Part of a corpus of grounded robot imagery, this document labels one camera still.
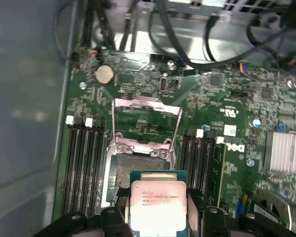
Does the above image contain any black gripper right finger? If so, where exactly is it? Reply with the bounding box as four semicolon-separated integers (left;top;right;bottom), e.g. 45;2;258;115
187;188;296;237

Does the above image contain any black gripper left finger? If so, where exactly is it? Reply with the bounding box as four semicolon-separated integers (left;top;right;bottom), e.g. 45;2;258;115
33;196;130;237

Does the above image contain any silver CPU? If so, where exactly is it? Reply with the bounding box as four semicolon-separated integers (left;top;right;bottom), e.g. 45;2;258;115
128;169;188;237

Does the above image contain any CPU socket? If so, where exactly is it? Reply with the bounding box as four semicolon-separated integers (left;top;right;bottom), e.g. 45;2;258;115
101;148;178;210

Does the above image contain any green RAM stick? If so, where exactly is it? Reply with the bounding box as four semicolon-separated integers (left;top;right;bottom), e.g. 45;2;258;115
208;142;227;205

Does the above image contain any black RAM slot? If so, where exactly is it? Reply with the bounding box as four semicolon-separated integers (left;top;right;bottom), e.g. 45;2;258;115
80;118;94;218
191;128;205;196
201;130;217;198
71;116;84;217
180;127;197;191
90;118;106;218
62;115;76;215

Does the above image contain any silver finned heatsink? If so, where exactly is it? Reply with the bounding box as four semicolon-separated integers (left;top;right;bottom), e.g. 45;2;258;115
263;130;296;175

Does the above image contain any green motherboard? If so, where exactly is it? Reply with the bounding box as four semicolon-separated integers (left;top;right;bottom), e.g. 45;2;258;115
53;46;296;237

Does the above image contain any silver coin battery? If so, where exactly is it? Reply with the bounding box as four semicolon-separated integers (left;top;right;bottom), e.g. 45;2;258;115
94;64;114;86

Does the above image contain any silver internal USB port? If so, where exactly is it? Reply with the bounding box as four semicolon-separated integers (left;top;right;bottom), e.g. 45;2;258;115
159;73;168;91

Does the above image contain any dark grey PC case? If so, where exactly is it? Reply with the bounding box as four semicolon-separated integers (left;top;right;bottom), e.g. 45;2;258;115
0;0;296;237

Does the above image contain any thick black cable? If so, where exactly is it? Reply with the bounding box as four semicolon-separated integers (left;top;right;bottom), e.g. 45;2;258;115
148;0;296;71

